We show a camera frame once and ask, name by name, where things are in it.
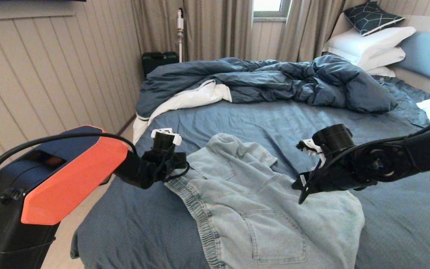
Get light blue denim shorts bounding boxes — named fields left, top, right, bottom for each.
left=165, top=133, right=365, bottom=269

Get bed with blue sheet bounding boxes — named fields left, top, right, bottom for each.
left=70, top=77, right=430, bottom=269

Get black hard suitcase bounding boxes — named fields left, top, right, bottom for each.
left=141, top=51, right=180, bottom=78

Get dark blue white-lined duvet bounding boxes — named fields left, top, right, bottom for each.
left=133, top=55, right=399, bottom=145

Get small white pillow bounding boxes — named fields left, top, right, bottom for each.
left=366, top=67, right=396, bottom=78

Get medium white pillow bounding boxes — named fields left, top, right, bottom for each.
left=357, top=47, right=406, bottom=71

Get large white pillow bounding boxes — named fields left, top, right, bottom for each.
left=325, top=26, right=417, bottom=66

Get white stick vacuum cleaner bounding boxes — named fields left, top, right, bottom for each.
left=177, top=7, right=184, bottom=63

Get wide beige curtain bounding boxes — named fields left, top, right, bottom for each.
left=131, top=0, right=253, bottom=62

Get narrow beige curtain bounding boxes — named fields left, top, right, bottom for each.
left=277, top=0, right=346, bottom=62

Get dark geometric patterned cushion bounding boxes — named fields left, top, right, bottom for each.
left=344, top=1, right=406, bottom=37

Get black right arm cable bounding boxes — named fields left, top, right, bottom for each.
left=301, top=110, right=430, bottom=195

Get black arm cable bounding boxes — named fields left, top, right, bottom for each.
left=0, top=133, right=138, bottom=239
left=301, top=110, right=430, bottom=195

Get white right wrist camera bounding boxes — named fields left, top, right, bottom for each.
left=296, top=139, right=327, bottom=167

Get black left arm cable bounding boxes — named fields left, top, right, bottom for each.
left=0, top=133, right=138, bottom=239

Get window with grey frame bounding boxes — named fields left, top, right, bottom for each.
left=253, top=0, right=291, bottom=18

